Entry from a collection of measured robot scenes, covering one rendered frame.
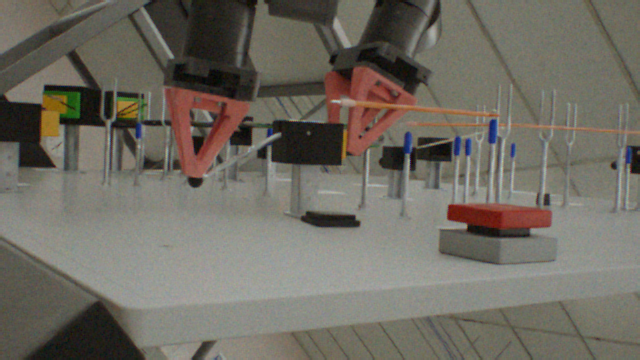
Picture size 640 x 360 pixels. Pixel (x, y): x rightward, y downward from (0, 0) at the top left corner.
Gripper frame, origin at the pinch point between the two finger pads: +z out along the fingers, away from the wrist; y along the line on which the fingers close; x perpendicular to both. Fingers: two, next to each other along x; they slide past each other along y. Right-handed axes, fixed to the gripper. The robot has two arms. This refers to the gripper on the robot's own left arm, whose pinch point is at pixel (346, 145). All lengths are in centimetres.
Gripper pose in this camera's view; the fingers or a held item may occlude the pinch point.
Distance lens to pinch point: 74.8
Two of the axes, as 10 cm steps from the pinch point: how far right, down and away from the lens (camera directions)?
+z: -3.9, 9.1, -1.4
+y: -4.6, -0.6, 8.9
